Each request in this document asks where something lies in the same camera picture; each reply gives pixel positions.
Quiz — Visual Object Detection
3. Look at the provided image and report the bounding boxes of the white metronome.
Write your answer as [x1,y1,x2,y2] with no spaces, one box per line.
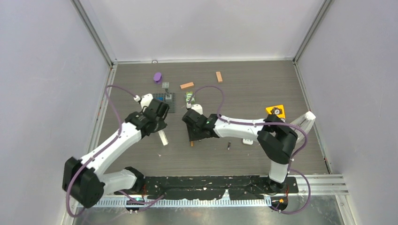
[290,111,316,143]

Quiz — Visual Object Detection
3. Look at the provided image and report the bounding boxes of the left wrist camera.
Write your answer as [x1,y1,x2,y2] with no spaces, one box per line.
[134,94,153,109]

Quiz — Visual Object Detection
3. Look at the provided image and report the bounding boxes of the grey lego tower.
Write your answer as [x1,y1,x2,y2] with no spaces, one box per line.
[162,82,172,100]

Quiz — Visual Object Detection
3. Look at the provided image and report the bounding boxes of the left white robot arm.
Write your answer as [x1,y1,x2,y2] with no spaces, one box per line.
[62,98,169,208]

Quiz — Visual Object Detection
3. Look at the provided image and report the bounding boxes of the white remote control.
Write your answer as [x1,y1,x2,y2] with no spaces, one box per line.
[158,130,168,146]
[242,139,253,145]

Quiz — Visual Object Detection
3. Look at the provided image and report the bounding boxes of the orange wooden block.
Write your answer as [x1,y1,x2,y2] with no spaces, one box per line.
[180,82,194,90]
[215,71,223,83]

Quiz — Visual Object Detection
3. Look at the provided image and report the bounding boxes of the green owl toy block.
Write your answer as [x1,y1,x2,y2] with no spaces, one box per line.
[185,91,195,104]

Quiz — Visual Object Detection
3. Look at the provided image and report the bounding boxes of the grey lego baseplate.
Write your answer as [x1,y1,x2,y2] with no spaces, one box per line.
[153,93,176,113]

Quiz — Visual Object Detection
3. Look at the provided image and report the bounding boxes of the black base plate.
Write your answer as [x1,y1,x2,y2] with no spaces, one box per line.
[141,175,299,201]

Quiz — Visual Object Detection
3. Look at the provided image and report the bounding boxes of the orange wooden block left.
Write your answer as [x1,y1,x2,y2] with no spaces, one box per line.
[180,82,194,90]

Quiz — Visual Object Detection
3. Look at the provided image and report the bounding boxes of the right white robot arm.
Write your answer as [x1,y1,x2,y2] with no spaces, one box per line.
[182,109,302,193]

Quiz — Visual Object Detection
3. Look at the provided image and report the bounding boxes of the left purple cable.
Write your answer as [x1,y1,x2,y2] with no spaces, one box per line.
[65,84,140,218]

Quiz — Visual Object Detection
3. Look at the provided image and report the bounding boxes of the purple plastic piece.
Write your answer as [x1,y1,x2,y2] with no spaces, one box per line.
[153,72,162,84]

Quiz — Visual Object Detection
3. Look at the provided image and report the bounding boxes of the orange wooden block right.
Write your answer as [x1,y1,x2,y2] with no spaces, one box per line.
[215,71,223,83]

